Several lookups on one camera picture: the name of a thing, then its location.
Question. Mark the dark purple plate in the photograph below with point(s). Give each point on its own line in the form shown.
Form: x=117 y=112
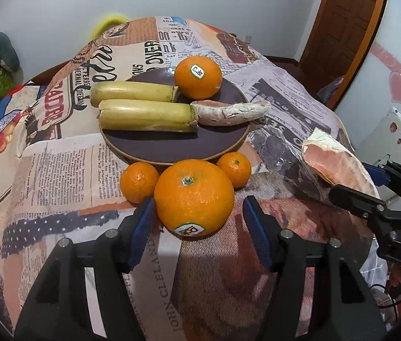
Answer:
x=167 y=148

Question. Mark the banana piece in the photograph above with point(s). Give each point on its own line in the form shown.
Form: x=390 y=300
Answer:
x=134 y=91
x=140 y=115

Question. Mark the small mandarin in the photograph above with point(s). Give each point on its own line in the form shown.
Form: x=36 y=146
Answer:
x=138 y=181
x=237 y=167

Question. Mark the large orange with sticker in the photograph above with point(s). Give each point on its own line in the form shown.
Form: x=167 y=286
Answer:
x=198 y=77

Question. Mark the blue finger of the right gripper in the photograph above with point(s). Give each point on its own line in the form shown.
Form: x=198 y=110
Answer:
x=357 y=203
x=388 y=174

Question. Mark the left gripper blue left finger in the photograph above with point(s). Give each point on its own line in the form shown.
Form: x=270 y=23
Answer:
x=115 y=253

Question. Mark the pomelo wedge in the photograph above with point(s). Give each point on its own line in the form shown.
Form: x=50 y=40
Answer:
x=336 y=164
x=212 y=113

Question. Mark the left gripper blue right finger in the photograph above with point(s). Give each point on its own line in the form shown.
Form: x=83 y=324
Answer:
x=280 y=251

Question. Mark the white sliding wardrobe door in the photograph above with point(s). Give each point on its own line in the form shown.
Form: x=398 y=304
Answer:
x=376 y=88

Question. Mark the pomelo wedge front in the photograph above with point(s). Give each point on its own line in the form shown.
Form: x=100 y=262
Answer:
x=336 y=164

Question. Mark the brown wooden door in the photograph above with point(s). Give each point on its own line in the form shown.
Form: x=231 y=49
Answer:
x=340 y=38

